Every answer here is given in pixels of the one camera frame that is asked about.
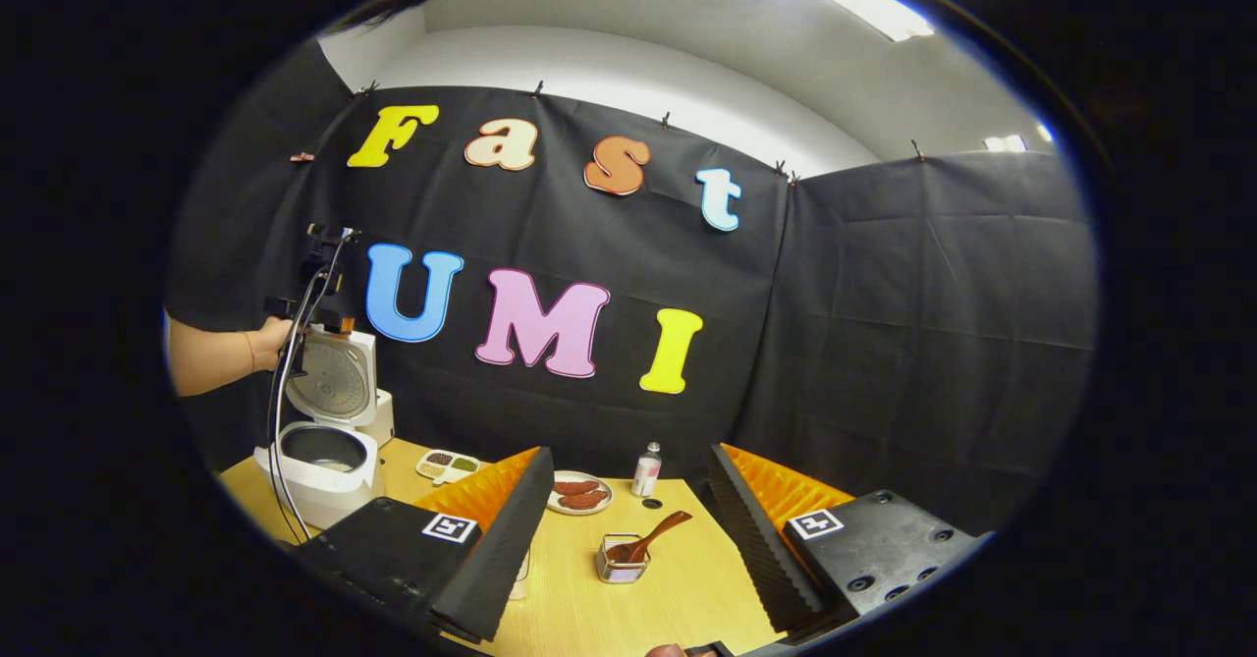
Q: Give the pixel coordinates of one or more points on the black backdrop cloth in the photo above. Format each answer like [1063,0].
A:
[884,343]

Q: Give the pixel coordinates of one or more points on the clear rice container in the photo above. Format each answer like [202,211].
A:
[520,578]

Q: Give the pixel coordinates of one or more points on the brown wooden spoon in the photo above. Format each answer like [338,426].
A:
[658,529]

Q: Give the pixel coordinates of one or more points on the red sausage piece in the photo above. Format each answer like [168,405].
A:
[583,500]
[574,487]

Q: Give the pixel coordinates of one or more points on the small clear bottle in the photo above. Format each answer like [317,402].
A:
[646,475]

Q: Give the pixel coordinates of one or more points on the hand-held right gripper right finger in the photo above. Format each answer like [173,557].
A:
[756,544]

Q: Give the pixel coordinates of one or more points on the white rice cooker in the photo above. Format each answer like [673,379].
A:
[324,495]

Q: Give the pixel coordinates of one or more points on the white rice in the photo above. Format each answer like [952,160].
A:
[334,465]

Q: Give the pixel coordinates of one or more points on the white round plate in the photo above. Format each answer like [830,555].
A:
[601,485]

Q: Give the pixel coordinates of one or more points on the small ceiling light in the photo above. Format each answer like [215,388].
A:
[1006,143]

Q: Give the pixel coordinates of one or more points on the white divided bean dish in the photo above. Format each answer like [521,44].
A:
[447,465]

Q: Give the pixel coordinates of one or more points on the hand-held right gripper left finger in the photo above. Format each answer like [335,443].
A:
[506,549]

